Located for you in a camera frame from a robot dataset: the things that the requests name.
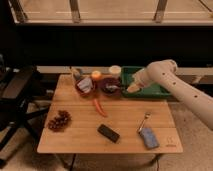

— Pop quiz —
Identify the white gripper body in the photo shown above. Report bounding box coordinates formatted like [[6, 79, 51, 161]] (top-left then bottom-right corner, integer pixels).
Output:
[[133, 69, 149, 88]]

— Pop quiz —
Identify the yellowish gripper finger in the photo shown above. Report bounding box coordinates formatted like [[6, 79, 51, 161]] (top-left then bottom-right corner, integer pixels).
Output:
[[127, 84, 140, 93]]

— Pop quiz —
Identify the black handled brush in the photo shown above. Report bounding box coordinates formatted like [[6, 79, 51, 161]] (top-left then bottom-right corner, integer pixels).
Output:
[[104, 85, 127, 92]]

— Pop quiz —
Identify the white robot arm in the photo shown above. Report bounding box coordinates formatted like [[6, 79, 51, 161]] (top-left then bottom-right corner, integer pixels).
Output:
[[127, 59, 213, 130]]

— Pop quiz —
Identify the green plastic tray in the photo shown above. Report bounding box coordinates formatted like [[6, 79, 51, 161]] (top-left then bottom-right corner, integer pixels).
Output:
[[121, 66, 171, 99]]

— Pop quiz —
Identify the dark red bowl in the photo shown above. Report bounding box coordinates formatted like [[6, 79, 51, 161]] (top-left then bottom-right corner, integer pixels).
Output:
[[99, 77, 121, 96]]

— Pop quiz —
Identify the white cup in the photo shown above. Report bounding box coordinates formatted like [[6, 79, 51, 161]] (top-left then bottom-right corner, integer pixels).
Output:
[[109, 65, 121, 78]]

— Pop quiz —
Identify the orange carrot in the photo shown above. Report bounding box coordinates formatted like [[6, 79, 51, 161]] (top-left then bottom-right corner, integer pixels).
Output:
[[93, 98, 107, 117]]

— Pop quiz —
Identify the orange fruit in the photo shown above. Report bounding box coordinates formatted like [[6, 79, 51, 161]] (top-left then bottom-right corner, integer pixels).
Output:
[[91, 71, 102, 81]]

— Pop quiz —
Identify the red bowl with cloth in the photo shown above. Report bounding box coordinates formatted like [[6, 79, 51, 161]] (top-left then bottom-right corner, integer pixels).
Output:
[[75, 77, 95, 96]]

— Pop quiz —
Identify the white crumpled cloth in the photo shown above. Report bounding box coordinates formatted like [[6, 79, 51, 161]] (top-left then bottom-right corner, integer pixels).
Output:
[[77, 77, 92, 93]]

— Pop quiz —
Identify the black rectangular case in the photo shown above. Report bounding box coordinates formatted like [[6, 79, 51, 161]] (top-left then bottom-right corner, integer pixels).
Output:
[[98, 124, 120, 143]]

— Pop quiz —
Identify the blue sponge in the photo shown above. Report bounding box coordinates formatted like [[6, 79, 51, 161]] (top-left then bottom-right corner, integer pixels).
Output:
[[140, 128, 159, 149]]

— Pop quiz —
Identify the wooden folding table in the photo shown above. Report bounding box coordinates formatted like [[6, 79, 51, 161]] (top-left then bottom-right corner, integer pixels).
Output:
[[37, 74, 183, 154]]

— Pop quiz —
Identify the bunch of dark grapes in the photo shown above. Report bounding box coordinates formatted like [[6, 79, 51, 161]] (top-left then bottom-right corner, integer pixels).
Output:
[[47, 110, 71, 132]]

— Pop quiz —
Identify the black office chair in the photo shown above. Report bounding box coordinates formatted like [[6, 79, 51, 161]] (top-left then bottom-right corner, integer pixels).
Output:
[[0, 55, 49, 151]]

